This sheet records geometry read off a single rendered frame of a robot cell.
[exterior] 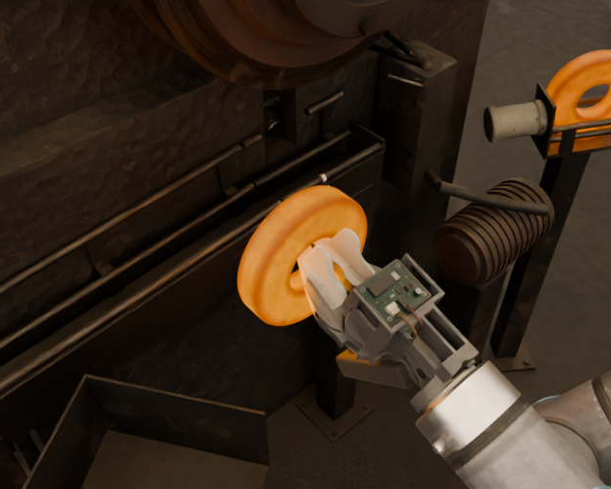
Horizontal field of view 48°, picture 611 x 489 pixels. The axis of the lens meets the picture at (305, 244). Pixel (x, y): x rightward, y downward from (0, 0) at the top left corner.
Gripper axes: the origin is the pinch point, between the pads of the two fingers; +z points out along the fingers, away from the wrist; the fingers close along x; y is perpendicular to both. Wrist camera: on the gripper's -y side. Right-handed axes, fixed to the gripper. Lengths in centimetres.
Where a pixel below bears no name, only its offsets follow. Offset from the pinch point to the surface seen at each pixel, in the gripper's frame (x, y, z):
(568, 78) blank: -62, -10, 4
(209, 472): 16.8, -22.0, -9.2
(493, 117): -52, -18, 8
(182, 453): 17.8, -23.0, -5.5
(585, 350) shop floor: -82, -78, -31
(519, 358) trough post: -68, -80, -23
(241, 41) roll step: -5.1, 9.4, 19.4
